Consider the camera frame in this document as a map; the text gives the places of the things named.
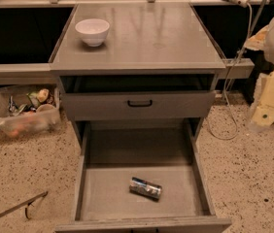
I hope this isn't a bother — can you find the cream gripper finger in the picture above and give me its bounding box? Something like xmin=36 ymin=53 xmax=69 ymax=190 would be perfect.
xmin=249 ymin=71 xmax=274 ymax=131

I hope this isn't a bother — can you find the silver blue redbull can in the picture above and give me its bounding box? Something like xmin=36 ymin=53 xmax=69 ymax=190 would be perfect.
xmin=129 ymin=177 xmax=162 ymax=200

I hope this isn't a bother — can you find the grey drawer cabinet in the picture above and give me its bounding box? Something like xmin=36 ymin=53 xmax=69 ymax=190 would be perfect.
xmin=51 ymin=2 xmax=224 ymax=136

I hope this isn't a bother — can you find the white ceramic bowl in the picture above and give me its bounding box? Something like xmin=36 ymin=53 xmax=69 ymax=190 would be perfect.
xmin=75 ymin=18 xmax=110 ymax=47

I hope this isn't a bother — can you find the clear plastic storage bin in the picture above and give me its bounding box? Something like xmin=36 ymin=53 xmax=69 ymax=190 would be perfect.
xmin=0 ymin=84 xmax=61 ymax=137

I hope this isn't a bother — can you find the metal rod on floor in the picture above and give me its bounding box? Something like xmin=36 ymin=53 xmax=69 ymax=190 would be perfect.
xmin=0 ymin=191 xmax=48 ymax=218

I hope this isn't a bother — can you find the white cable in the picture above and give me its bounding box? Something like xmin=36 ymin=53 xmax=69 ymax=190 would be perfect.
xmin=206 ymin=2 xmax=254 ymax=142

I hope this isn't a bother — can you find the black drawer handle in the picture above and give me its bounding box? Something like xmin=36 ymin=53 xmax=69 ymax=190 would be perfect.
xmin=127 ymin=100 xmax=153 ymax=108

